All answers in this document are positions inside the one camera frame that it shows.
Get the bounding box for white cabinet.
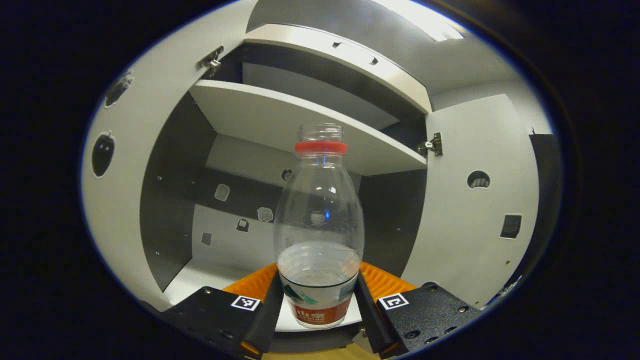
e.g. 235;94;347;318
139;23;433;351

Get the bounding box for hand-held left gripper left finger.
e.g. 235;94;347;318
160;262;285;358

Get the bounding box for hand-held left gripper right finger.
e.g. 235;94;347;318
354;261;483;358

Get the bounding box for clear plastic bottle red label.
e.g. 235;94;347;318
273;122;366;330

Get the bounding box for white upper cabinet shelf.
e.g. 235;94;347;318
189;80;428;177

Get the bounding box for black backdrop cloth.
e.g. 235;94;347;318
529;132;563;281

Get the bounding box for large ceiling light panel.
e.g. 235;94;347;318
380;0;463;42

